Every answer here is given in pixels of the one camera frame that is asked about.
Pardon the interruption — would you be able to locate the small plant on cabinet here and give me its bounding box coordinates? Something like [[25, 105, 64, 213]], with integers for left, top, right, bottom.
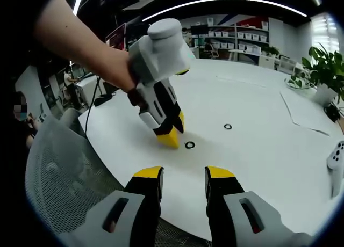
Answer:
[[262, 46, 280, 57]]

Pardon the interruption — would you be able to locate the black monitor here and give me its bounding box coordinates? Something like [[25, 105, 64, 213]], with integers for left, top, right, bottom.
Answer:
[[190, 25, 208, 35]]

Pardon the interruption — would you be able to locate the black device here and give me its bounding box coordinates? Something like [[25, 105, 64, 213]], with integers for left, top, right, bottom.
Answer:
[[324, 103, 344, 123]]

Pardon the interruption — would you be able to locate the straight ceiling light strip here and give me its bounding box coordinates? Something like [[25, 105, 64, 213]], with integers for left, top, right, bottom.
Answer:
[[72, 0, 87, 17]]

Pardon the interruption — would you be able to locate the grey mesh office chair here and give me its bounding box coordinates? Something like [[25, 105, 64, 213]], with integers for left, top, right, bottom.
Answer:
[[25, 115, 210, 247]]

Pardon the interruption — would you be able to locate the person's left hand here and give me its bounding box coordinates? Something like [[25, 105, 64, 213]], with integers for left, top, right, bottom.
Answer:
[[107, 52, 147, 108]]

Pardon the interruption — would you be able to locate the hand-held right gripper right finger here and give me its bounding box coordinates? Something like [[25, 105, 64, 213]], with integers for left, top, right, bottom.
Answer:
[[204, 165, 319, 247]]

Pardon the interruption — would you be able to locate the black cable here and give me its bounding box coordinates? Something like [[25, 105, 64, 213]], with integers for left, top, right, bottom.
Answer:
[[84, 75, 102, 139]]

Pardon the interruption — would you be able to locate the small trailing potted plant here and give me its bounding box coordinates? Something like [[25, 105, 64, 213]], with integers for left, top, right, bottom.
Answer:
[[284, 69, 318, 90]]

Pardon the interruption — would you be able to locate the white game controller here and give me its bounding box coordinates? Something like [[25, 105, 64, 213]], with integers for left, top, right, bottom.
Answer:
[[326, 140, 344, 199]]

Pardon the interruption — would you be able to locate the white paper sheet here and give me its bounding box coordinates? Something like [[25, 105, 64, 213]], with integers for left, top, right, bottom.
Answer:
[[280, 88, 344, 136]]

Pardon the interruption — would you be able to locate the shelf with white bins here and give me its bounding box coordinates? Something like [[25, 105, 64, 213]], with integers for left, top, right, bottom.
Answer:
[[206, 16, 271, 56]]

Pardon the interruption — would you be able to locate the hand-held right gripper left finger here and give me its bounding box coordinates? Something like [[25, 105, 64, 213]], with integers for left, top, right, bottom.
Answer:
[[64, 165, 164, 247]]

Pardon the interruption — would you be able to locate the black power adapter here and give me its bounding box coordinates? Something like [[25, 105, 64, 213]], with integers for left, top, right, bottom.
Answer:
[[93, 92, 117, 107]]

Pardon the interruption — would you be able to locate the white plant pot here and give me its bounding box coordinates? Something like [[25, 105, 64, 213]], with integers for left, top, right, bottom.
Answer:
[[313, 83, 339, 107]]

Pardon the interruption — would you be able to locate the red screen monitor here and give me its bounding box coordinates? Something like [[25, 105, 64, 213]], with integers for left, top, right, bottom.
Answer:
[[105, 23, 127, 52]]

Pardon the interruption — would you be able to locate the large green potted plant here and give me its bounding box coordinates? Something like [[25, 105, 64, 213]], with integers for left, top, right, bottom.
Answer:
[[302, 42, 344, 97]]

